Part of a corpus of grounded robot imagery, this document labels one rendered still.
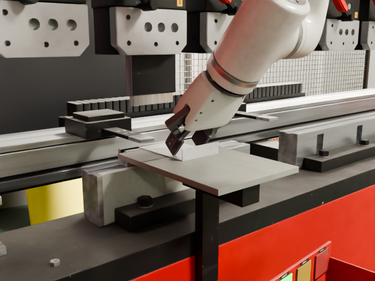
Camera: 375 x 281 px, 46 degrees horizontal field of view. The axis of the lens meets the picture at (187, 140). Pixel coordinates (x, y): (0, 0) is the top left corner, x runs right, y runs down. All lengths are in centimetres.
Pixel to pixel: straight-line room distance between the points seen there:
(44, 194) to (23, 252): 222
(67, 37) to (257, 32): 29
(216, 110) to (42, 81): 69
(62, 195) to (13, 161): 196
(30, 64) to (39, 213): 187
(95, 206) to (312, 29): 47
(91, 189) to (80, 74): 59
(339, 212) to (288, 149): 20
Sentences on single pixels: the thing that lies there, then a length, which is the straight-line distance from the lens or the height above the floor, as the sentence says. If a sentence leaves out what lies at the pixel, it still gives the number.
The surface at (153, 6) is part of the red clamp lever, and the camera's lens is 76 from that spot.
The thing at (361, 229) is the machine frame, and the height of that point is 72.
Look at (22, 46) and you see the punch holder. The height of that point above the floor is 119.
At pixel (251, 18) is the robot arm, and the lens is 62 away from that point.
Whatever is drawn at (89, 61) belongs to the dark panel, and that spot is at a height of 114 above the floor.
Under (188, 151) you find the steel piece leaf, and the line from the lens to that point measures 76.
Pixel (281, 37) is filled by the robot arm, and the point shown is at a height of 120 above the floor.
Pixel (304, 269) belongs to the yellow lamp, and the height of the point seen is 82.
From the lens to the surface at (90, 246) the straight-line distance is 76.
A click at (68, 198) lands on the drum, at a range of 297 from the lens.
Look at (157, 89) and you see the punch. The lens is 85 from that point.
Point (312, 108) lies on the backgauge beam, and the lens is 167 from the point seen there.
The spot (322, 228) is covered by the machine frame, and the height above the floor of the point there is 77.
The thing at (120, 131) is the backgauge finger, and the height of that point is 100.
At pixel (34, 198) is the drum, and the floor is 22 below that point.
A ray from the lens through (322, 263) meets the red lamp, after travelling 86.
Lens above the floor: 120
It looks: 12 degrees down
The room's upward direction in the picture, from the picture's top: straight up
